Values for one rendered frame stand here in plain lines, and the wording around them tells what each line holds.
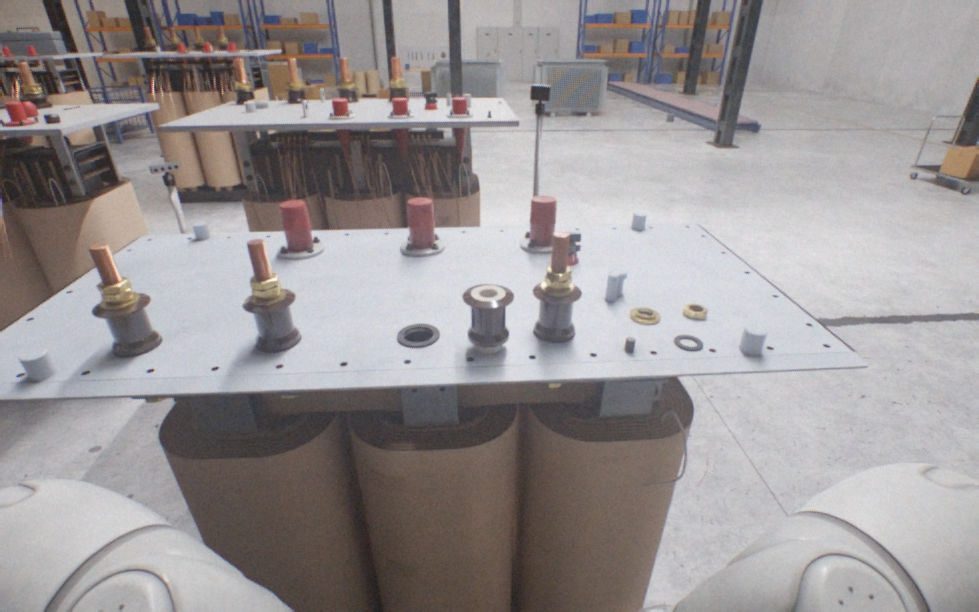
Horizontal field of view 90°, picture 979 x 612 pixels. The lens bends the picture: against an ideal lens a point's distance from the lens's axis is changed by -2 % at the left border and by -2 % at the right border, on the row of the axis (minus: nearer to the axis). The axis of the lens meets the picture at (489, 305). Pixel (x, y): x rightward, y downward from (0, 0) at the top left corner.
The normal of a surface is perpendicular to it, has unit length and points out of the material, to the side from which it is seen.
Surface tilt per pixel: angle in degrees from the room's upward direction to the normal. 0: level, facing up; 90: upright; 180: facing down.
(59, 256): 90
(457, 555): 90
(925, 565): 26
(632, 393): 90
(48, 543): 2
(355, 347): 0
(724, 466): 0
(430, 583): 90
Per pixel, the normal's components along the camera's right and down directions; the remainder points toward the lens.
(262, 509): 0.07, 0.48
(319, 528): 0.64, 0.37
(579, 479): -0.18, 0.48
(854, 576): -0.01, -0.56
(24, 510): -0.04, -0.91
